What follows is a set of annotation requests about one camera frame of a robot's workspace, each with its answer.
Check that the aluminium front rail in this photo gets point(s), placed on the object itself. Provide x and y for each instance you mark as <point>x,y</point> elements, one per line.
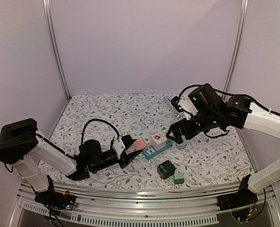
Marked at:
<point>104,207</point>

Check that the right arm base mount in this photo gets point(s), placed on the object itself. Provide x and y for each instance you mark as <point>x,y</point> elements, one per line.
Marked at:
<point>236,200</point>

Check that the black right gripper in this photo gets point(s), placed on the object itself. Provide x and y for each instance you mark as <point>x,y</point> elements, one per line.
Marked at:
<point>187,129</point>

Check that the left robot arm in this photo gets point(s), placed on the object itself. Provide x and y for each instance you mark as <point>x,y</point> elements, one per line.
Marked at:
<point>21,142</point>

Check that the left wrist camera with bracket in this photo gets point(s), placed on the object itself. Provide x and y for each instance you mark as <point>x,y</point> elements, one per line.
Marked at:
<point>119,147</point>

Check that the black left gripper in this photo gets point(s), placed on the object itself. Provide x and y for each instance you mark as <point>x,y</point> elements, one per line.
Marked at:
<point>126,159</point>

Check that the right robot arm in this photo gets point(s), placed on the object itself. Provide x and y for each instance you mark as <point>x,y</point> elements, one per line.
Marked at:
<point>262,130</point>

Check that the white cube socket adapter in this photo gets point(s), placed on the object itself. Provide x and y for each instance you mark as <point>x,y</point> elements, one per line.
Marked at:
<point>158,141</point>

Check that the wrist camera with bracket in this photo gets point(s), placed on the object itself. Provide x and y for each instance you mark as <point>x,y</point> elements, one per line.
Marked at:
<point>184,106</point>
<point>119,147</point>

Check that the light blue power strip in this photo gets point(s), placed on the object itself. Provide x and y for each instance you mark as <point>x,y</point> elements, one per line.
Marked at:
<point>181,145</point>

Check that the right aluminium frame post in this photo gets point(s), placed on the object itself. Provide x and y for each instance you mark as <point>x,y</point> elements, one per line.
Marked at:
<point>237,46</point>

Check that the left aluminium frame post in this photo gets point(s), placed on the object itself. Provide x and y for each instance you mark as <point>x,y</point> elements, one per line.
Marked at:
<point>55,49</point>

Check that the dark green cube adapter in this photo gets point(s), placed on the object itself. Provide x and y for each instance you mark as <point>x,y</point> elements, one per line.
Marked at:
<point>166,169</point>

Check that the light green plug adapter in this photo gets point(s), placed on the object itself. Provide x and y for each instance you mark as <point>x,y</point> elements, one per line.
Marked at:
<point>178,178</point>

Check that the floral patterned table mat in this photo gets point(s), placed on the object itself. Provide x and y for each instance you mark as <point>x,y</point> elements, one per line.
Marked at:
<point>205,160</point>

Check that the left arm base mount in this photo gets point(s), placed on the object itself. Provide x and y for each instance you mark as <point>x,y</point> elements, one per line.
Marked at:
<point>56,200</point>

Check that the pink plug adapter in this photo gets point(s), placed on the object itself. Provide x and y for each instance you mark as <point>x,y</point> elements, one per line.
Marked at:
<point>139,144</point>

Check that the aluminium frame post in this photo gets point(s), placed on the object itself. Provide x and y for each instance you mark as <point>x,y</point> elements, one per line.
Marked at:
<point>55,49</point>
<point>237,46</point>

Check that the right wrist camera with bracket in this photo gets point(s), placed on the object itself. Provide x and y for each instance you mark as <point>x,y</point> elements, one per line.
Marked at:
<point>184,106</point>

